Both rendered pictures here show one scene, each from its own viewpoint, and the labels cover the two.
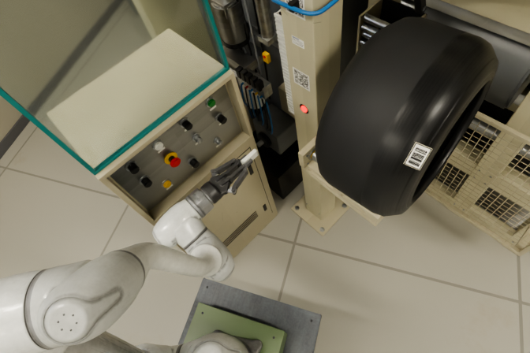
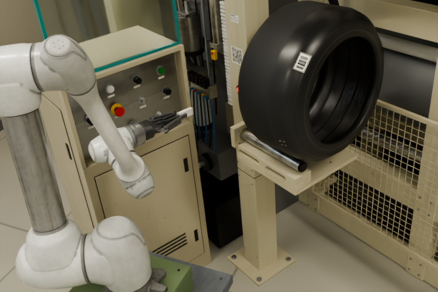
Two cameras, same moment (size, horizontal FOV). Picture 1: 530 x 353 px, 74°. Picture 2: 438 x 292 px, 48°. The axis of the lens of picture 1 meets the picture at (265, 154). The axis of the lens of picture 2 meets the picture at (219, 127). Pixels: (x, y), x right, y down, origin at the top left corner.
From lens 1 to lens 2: 108 cm
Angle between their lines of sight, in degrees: 27
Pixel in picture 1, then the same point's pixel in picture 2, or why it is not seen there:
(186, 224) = not seen: hidden behind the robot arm
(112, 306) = (81, 56)
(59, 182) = not seen: outside the picture
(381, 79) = (282, 21)
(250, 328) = (156, 263)
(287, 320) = (196, 277)
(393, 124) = (287, 43)
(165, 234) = (100, 143)
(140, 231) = not seen: hidden behind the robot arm
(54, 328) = (50, 45)
